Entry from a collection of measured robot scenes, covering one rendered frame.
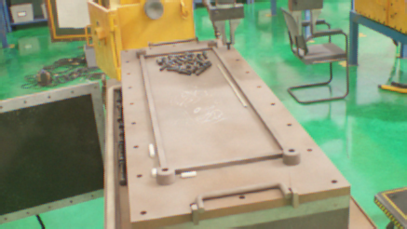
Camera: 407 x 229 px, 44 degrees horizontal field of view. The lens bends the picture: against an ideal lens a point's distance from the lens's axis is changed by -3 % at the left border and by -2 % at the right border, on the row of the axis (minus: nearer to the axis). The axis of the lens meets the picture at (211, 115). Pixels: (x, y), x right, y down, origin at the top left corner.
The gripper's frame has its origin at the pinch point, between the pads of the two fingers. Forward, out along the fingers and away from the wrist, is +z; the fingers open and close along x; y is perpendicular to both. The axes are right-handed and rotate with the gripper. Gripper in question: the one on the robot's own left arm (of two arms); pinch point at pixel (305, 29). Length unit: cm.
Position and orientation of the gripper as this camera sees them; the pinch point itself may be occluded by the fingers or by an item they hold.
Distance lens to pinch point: 213.0
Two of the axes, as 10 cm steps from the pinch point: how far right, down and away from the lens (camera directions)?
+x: 9.9, -1.3, 1.1
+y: 1.5, 3.8, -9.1
